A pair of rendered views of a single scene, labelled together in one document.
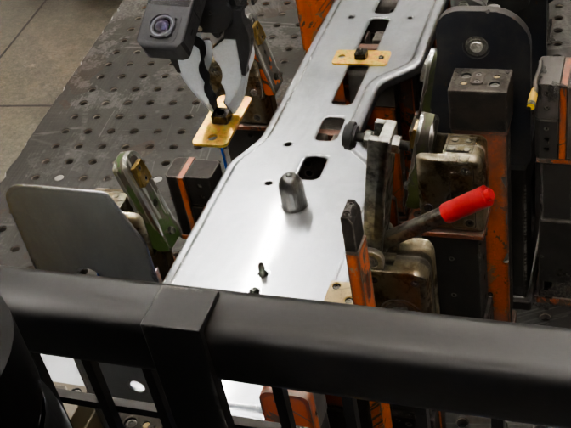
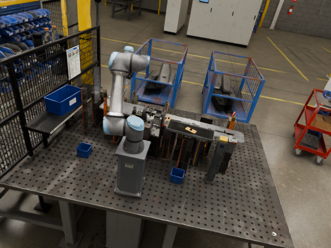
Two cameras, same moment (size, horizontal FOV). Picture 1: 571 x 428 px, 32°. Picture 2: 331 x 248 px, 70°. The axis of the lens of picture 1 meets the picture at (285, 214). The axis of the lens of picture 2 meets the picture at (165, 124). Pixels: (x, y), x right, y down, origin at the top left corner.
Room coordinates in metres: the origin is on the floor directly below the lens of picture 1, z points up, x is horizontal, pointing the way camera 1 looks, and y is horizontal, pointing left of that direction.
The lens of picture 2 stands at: (0.73, -1.96, 2.18)
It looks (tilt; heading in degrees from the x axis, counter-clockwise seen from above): 33 degrees down; 73
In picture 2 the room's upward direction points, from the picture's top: 10 degrees clockwise
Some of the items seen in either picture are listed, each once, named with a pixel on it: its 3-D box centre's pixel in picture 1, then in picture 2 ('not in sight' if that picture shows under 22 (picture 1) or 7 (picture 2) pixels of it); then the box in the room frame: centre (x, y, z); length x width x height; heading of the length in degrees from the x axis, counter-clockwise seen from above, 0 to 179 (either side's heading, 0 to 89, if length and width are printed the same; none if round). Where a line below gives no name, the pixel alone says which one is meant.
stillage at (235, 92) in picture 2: not in sight; (228, 87); (2.92, 1.73, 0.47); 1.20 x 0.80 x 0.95; 71
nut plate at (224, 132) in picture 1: (222, 116); not in sight; (0.87, 0.04, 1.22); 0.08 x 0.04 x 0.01; 155
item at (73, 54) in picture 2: not in sight; (73, 62); (0.41, 0.36, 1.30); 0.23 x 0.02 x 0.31; 65
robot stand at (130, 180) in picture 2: not in sight; (131, 167); (0.91, -0.68, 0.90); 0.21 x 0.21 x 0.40; 70
